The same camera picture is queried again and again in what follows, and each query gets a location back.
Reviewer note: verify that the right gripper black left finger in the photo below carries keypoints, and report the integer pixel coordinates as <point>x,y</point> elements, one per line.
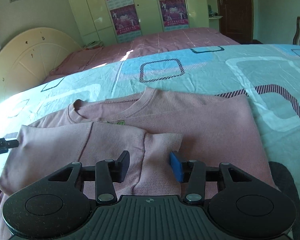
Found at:
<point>104,174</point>

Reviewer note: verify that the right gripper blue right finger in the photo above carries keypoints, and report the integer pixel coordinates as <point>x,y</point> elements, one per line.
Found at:
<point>195,173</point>

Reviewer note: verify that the pink knit sweater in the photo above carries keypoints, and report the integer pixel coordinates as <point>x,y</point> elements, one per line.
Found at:
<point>149,125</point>

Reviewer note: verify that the cream round headboard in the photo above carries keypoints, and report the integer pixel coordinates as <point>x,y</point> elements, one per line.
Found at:
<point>28,58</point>

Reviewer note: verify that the pink checked bed cover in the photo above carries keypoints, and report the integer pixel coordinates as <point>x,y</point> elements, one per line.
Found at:
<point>141,46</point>

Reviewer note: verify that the patterned light blue bedsheet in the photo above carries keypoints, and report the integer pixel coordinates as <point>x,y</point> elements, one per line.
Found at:
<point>268,74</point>

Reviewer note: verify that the stack of books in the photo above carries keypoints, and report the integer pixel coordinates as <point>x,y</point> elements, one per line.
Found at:
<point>93,45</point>

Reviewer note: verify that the lower left pink poster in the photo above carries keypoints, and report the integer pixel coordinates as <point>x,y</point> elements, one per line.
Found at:
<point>125,19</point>

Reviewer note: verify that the cream corner shelf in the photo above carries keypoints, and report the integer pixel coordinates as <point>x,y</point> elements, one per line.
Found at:
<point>214,15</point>

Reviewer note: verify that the cream glossy wardrobe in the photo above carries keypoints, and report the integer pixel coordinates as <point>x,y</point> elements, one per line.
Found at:
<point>94,20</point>

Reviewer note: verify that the lower right pink poster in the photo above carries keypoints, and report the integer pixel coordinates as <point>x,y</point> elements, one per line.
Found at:
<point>174,13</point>

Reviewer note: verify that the dark brown wooden door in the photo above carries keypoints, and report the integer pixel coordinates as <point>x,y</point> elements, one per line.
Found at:
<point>237,20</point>

